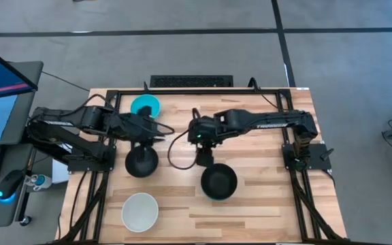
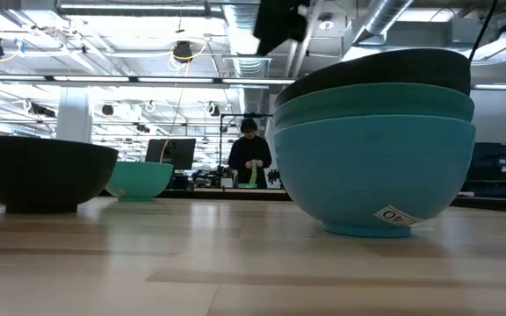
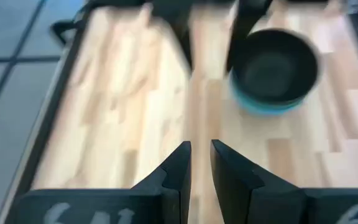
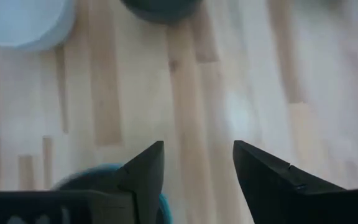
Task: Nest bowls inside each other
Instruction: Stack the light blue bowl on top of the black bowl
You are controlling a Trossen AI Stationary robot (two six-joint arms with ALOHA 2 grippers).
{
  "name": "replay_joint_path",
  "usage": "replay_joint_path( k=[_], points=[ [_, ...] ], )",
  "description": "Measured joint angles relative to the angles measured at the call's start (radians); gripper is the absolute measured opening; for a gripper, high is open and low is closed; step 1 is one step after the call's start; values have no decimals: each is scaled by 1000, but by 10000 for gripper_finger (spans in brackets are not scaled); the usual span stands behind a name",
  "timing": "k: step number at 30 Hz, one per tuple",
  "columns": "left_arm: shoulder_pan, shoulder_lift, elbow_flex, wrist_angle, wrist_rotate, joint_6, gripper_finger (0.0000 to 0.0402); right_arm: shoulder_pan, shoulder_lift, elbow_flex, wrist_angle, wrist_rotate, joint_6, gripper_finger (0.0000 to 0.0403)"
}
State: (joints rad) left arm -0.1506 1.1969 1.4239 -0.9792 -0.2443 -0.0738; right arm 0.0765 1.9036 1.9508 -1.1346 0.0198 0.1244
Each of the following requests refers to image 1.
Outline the light turquoise bowl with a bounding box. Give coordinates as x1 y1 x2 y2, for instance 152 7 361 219
129 94 161 119

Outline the grey-framed monitor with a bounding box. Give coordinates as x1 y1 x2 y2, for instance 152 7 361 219
0 61 44 148

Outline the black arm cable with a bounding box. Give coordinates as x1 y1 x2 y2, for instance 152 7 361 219
248 77 287 112
69 94 116 113

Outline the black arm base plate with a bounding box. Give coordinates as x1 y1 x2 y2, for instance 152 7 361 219
282 142 332 172
67 146 116 172

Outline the white bottle teal cap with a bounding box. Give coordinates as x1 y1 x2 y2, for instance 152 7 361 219
25 174 52 191

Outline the white bowl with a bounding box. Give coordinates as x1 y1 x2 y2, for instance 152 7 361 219
120 192 159 233

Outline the black bowl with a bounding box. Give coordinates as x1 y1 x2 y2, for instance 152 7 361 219
125 144 160 179
200 163 238 200

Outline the black cable bundle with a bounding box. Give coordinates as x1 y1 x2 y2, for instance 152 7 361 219
289 169 346 244
58 169 110 244

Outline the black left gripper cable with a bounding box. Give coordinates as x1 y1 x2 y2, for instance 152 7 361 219
151 117 176 136

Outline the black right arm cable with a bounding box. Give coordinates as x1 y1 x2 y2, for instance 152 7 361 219
248 77 287 112

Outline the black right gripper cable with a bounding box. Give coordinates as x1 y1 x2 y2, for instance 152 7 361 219
167 108 199 170

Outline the black computer mouse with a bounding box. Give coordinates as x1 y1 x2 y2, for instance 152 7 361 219
0 169 26 204

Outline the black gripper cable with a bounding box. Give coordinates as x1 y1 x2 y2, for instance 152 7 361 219
151 117 176 136
167 108 199 170

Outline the white box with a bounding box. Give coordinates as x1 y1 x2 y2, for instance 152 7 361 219
51 159 69 184

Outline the thin black floor cable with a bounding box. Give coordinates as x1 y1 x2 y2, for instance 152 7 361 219
41 70 91 93

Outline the black metal table frame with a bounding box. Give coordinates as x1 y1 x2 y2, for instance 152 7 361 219
56 88 350 245

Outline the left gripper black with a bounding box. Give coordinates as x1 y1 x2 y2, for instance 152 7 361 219
124 105 166 161

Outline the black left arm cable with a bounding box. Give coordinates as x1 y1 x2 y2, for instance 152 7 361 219
69 94 116 113

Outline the black perforated computer case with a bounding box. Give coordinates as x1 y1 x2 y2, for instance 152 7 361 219
149 74 234 88

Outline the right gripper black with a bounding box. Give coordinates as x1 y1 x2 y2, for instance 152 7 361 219
187 114 225 168

